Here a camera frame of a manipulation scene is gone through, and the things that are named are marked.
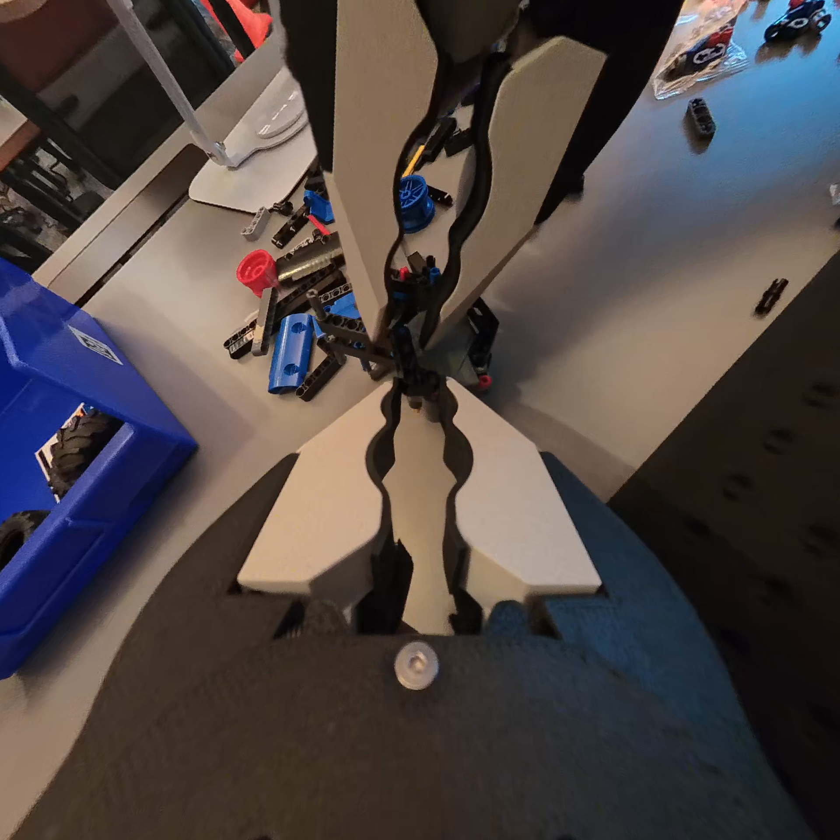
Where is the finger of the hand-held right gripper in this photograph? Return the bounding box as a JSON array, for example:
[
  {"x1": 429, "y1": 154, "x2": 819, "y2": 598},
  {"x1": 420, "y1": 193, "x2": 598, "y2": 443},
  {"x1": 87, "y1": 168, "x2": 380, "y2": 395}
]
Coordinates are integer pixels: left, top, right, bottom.
[
  {"x1": 323, "y1": 0, "x2": 439, "y2": 345},
  {"x1": 419, "y1": 36, "x2": 609, "y2": 350}
]

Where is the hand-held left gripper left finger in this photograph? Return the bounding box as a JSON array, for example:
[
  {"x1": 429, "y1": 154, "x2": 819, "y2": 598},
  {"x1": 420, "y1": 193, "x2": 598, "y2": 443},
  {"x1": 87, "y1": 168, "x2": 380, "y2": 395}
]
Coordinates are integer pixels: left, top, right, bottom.
[{"x1": 238, "y1": 381, "x2": 414, "y2": 634}]

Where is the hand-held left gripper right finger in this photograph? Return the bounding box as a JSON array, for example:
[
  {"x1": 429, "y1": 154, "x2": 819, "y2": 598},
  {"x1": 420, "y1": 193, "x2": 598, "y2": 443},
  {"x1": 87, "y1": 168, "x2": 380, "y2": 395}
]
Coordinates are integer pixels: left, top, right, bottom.
[{"x1": 436, "y1": 381, "x2": 602, "y2": 634}]

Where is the clear bag of small parts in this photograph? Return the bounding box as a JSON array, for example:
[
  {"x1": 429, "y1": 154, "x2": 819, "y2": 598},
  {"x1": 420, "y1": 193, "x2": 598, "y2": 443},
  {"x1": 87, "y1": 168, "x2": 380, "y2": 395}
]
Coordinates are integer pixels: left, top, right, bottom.
[{"x1": 653, "y1": 0, "x2": 750, "y2": 101}]

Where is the partly built toy chassis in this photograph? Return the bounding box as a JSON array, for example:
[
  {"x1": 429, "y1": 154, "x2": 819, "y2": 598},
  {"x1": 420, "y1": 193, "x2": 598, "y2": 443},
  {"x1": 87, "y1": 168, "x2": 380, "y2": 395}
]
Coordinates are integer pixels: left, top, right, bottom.
[{"x1": 307, "y1": 252, "x2": 501, "y2": 422}]

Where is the blue spoked toy wheel rim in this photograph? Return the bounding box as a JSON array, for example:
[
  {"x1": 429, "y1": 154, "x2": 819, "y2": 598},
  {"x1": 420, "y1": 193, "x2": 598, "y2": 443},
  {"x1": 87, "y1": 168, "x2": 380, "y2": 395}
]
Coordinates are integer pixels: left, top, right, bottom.
[{"x1": 398, "y1": 175, "x2": 436, "y2": 233}]

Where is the pile of black toy beams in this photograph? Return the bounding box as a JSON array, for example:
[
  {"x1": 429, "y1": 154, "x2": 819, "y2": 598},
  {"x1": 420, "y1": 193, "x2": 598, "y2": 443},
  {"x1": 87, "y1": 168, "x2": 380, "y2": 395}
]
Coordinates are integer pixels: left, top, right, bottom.
[{"x1": 222, "y1": 115, "x2": 473, "y2": 403}]

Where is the pile of small toy pins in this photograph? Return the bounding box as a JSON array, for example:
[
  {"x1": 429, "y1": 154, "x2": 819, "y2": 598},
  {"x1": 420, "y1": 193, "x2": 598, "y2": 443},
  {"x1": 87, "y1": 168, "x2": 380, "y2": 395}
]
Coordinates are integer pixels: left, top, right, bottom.
[{"x1": 763, "y1": 0, "x2": 829, "y2": 45}]

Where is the black toy cylinder piece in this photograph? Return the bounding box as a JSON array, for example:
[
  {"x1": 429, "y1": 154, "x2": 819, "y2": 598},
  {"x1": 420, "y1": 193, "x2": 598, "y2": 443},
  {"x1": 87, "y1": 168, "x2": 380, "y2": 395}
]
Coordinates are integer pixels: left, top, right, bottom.
[{"x1": 276, "y1": 244, "x2": 347, "y2": 284}]

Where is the red toy wheel rim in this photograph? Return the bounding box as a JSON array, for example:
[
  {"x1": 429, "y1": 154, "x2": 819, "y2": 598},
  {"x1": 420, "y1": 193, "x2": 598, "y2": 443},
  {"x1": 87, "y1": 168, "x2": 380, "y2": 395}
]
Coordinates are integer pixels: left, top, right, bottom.
[{"x1": 236, "y1": 251, "x2": 281, "y2": 291}]

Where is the black toy tire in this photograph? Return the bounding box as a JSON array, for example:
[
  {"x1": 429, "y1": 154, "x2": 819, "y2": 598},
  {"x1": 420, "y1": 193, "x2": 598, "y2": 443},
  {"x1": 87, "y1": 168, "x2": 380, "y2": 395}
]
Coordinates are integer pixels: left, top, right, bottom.
[
  {"x1": 49, "y1": 410, "x2": 123, "y2": 497},
  {"x1": 0, "y1": 511, "x2": 51, "y2": 570}
]

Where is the blue storage bin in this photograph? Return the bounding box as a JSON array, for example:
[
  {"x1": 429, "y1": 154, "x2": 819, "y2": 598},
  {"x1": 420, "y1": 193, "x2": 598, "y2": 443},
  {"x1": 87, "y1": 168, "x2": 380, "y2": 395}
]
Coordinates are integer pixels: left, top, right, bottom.
[{"x1": 0, "y1": 258, "x2": 199, "y2": 680}]

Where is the printed sticker sheet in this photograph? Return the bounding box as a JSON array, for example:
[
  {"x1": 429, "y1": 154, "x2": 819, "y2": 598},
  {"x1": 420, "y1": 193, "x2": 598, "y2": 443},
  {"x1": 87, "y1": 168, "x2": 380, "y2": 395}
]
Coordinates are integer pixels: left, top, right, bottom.
[{"x1": 35, "y1": 406, "x2": 88, "y2": 488}]

